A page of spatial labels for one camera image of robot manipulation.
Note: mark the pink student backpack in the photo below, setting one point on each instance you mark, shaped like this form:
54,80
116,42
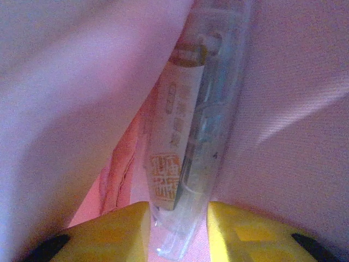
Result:
286,109

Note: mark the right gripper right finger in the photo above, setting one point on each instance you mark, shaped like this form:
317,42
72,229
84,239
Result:
259,240

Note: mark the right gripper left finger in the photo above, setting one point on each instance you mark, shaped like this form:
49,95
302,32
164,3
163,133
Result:
109,237

